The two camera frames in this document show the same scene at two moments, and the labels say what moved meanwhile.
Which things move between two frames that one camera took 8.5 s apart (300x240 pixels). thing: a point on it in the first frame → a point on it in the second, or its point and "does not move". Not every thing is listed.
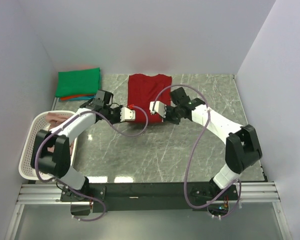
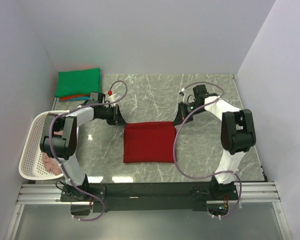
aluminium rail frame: [249, 193] does not move
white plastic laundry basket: [40, 122] does not move
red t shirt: [142, 90] → [149, 142]
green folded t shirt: [77, 82] does not move
